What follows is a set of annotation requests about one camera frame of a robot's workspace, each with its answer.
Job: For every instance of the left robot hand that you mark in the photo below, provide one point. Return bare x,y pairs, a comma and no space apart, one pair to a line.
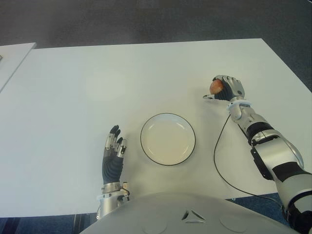
112,168

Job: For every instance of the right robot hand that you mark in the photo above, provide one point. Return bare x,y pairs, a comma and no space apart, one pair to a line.
232,87

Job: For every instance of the red yellow apple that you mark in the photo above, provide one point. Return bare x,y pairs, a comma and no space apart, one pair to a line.
216,87

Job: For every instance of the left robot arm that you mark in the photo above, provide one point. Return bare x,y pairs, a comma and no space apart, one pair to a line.
109,200

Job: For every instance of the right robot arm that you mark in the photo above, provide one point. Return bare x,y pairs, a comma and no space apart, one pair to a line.
280,156

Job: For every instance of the white plate black rim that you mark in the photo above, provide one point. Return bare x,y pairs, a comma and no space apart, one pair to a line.
168,141

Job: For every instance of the grey robot torso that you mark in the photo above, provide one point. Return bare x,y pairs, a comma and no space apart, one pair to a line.
190,219

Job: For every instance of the white side table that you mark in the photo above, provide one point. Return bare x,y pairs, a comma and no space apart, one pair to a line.
14,61

